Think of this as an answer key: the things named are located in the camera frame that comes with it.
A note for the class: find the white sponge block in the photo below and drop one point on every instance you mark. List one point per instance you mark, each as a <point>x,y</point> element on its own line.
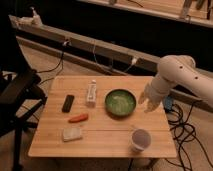
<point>72,133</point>

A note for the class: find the white spray bottle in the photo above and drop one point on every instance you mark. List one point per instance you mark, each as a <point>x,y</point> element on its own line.
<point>36,17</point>

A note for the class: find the green ceramic bowl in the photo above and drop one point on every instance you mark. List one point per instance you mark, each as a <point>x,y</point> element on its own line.
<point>120,102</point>

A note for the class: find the black chair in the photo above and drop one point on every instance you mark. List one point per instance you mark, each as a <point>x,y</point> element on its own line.
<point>20,95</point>

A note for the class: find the orange carrot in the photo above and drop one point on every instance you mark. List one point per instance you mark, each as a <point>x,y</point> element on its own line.
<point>78,118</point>

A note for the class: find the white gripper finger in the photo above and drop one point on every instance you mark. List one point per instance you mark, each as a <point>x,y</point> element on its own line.
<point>151,106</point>
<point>142,98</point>

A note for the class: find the wooden table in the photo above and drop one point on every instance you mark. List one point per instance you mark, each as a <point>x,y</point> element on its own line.
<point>103,136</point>

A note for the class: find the white tube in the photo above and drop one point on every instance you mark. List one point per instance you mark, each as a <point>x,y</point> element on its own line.
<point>91,94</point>

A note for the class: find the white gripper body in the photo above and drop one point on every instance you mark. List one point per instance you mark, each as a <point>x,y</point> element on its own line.
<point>157,89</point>

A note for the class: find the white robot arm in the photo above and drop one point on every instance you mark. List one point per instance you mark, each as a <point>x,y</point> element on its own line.
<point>173,70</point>

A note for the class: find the black remote control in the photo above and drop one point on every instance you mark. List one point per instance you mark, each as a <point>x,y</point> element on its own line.
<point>67,103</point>

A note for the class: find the blue box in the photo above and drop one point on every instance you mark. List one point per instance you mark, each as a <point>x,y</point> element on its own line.
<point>167,103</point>

